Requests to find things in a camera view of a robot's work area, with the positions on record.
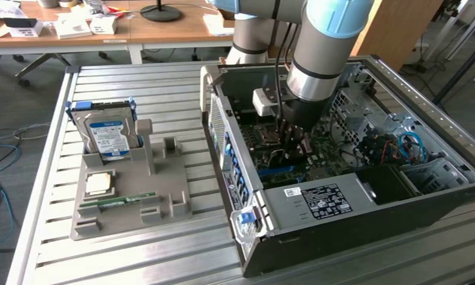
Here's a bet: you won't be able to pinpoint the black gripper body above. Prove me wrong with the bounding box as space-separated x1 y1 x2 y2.
280 96 330 133

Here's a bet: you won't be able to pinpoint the Nvidia graphics card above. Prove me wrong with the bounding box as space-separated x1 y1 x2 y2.
267 147 308 167

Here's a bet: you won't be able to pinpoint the CPU socket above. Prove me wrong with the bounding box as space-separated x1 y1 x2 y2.
256 122 283 145

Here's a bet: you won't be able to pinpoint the green motherboard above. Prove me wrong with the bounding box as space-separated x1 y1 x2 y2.
236 106 366 191

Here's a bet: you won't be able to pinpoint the long blue expansion slot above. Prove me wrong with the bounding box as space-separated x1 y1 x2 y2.
256 165 298 176

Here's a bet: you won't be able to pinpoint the perforated silver drive cage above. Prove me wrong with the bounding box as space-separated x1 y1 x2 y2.
328 87 380 149

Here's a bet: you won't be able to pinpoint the grey power supply unit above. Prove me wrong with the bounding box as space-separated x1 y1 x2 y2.
256 173 376 237

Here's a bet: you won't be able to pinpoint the black plastic fan shroud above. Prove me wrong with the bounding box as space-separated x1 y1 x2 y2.
355 164 423 206

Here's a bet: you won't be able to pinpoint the open black PC case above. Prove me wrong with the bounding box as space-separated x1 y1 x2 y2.
200 55 475 278

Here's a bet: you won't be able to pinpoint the silver disk bay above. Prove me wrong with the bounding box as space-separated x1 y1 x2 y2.
398 157 474 194

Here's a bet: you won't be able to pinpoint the white paper sheets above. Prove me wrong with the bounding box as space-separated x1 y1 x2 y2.
203 13 236 37

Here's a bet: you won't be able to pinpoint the wooden cabinet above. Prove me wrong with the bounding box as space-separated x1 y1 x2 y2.
350 0 447 72

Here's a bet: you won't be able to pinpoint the grey printed parts rack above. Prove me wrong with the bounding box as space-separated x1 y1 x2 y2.
69 118 195 243

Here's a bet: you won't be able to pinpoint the wooden office desk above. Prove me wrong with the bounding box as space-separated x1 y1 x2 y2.
0 0 143 65
128 0 294 65

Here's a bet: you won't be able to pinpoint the black metal pole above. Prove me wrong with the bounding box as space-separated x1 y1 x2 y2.
434 11 475 105

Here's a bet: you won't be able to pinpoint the green RAM stick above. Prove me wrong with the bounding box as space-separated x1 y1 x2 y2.
79 192 159 208

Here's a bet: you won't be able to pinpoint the black monitor stand base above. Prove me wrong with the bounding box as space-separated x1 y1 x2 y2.
139 0 183 23

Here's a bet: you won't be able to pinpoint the CPU chip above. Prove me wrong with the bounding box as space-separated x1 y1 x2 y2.
84 173 113 197

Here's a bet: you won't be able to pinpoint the small white box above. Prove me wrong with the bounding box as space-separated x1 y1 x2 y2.
89 14 119 36

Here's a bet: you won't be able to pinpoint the flat white box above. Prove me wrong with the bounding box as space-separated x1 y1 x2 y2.
53 13 93 40

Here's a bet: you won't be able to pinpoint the metal leg with casters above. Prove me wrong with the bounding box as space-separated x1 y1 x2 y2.
13 52 72 87

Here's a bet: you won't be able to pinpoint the white box with barcode label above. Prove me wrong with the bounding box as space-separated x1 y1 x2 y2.
3 17 44 39

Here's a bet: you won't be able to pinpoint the clear plastic bag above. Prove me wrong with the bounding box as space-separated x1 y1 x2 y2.
0 0 28 21

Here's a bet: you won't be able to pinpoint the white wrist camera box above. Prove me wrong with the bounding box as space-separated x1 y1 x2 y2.
252 88 287 117

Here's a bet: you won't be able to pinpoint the black camera cable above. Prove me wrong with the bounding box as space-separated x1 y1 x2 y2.
272 20 292 128

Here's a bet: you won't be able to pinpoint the blue wire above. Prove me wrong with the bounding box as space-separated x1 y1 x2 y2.
395 130 430 164

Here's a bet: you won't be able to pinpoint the hard disk with blue bracket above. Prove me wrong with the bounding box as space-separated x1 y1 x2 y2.
65 97 143 163

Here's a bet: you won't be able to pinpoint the blue floor cable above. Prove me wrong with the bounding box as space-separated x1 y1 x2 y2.
0 130 23 255

